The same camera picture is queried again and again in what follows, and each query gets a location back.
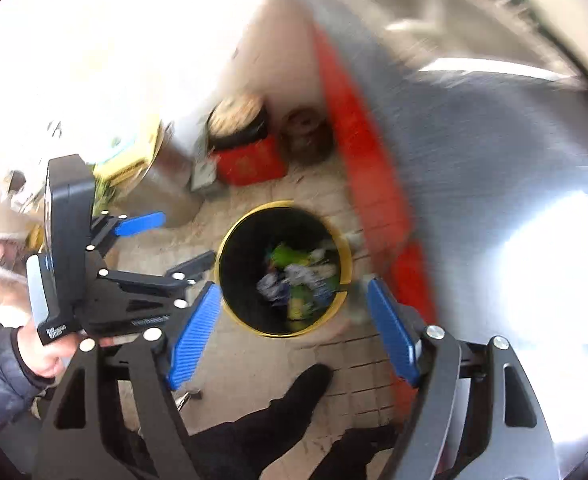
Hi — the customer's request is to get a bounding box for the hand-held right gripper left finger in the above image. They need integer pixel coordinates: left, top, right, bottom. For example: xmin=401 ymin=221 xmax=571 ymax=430
xmin=34 ymin=282 xmax=223 ymax=480

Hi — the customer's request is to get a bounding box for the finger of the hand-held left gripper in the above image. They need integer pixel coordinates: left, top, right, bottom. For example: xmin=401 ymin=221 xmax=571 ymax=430
xmin=90 ymin=211 xmax=167 ymax=256
xmin=81 ymin=250 xmax=218 ymax=338

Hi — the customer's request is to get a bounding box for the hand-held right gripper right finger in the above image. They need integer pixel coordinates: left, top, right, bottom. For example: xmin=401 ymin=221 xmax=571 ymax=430
xmin=368 ymin=277 xmax=560 ymax=480

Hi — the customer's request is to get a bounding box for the black bin with yellow rim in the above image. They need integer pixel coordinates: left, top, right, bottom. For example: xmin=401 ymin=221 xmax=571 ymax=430
xmin=215 ymin=201 xmax=353 ymax=337

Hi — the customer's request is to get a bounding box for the blue and white snack packet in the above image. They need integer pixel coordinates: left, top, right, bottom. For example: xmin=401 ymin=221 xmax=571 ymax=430
xmin=256 ymin=265 xmax=317 ymax=306

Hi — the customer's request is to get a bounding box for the green snack packet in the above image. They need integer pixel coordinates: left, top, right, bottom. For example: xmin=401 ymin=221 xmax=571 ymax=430
xmin=268 ymin=242 xmax=311 ymax=267

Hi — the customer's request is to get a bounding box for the person's left hand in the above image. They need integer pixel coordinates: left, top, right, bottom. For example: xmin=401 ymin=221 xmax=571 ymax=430
xmin=18 ymin=325 xmax=82 ymax=380

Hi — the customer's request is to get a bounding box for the metal barrel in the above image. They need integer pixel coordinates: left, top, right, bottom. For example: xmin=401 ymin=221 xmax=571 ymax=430
xmin=116 ymin=125 xmax=205 ymax=228

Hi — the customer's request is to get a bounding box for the white plastic bag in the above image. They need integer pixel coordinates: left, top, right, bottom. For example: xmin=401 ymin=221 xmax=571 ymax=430
xmin=0 ymin=170 xmax=49 ymax=311

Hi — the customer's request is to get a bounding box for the yellow box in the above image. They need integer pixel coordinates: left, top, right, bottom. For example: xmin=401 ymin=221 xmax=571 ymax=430
xmin=94 ymin=115 xmax=162 ymax=186

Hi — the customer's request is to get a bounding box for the yellow green wrapper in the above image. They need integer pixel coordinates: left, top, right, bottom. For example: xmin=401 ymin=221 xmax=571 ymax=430
xmin=286 ymin=295 xmax=325 ymax=322

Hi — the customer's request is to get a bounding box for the person's left leg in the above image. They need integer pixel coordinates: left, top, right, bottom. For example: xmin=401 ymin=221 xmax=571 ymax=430
xmin=189 ymin=364 xmax=335 ymax=480

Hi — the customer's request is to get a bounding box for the person's leg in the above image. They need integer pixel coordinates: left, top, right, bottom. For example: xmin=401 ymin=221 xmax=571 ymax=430
xmin=189 ymin=364 xmax=335 ymax=480
xmin=324 ymin=422 xmax=399 ymax=480

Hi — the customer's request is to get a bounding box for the person's right leg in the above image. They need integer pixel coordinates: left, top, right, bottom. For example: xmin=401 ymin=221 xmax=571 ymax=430
xmin=324 ymin=422 xmax=399 ymax=480

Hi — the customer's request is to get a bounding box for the red box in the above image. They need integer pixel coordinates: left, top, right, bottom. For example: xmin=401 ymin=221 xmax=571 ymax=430
xmin=213 ymin=135 xmax=289 ymax=186

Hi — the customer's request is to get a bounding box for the round woven basket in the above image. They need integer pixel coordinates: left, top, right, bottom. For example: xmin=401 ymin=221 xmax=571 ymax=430
xmin=208 ymin=94 xmax=269 ymax=148

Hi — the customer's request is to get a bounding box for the red cabinet front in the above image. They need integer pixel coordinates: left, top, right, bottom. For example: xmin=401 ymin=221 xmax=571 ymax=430
xmin=314 ymin=25 xmax=437 ymax=401

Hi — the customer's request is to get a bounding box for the dark round pot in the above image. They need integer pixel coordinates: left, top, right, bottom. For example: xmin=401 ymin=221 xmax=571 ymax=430
xmin=280 ymin=107 xmax=333 ymax=163

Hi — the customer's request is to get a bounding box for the stainless steel sink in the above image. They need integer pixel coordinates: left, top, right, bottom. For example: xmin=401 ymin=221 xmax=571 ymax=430
xmin=324 ymin=0 xmax=588 ymax=86

